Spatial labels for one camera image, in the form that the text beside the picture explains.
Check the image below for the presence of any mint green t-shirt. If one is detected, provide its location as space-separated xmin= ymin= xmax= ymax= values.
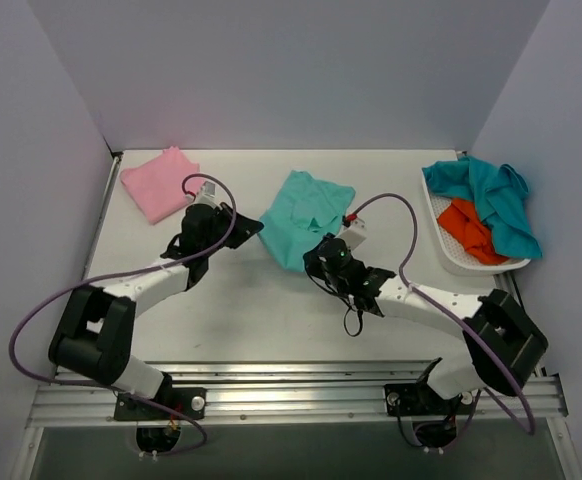
xmin=259 ymin=170 xmax=356 ymax=273

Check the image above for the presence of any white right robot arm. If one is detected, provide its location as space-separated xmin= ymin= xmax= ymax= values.
xmin=303 ymin=234 xmax=549 ymax=413

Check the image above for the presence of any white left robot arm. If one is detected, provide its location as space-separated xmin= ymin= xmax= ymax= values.
xmin=48 ymin=203 xmax=264 ymax=419

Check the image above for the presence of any pink folded t-shirt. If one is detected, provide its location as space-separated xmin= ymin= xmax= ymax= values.
xmin=120 ymin=147 xmax=201 ymax=225

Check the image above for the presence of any white plastic tray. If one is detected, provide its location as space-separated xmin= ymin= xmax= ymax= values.
xmin=421 ymin=173 xmax=531 ymax=277

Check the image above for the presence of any orange t-shirt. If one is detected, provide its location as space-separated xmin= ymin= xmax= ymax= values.
xmin=437 ymin=198 xmax=508 ymax=265

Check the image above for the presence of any teal blue t-shirt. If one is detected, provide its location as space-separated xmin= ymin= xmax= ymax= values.
xmin=422 ymin=156 xmax=542 ymax=259

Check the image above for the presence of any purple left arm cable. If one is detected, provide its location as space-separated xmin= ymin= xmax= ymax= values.
xmin=9 ymin=173 xmax=237 ymax=457

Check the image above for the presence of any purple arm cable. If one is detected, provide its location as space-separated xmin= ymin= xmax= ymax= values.
xmin=343 ymin=193 xmax=536 ymax=435
xmin=9 ymin=173 xmax=237 ymax=457

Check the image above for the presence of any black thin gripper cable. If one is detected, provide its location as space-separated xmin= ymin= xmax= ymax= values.
xmin=304 ymin=259 xmax=367 ymax=338

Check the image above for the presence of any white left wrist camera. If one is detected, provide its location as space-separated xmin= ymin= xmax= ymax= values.
xmin=182 ymin=180 xmax=217 ymax=208

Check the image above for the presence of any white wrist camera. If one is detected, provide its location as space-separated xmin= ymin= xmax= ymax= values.
xmin=182 ymin=180 xmax=217 ymax=208
xmin=337 ymin=214 xmax=367 ymax=251

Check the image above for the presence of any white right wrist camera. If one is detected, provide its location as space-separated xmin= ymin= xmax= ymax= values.
xmin=337 ymin=214 xmax=367 ymax=251

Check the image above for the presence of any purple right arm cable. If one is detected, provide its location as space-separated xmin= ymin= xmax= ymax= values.
xmin=343 ymin=193 xmax=536 ymax=435

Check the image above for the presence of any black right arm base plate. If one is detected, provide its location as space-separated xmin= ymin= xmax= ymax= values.
xmin=383 ymin=383 xmax=473 ymax=417

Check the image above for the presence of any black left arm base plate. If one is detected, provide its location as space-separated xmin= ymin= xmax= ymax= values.
xmin=113 ymin=387 xmax=206 ymax=422

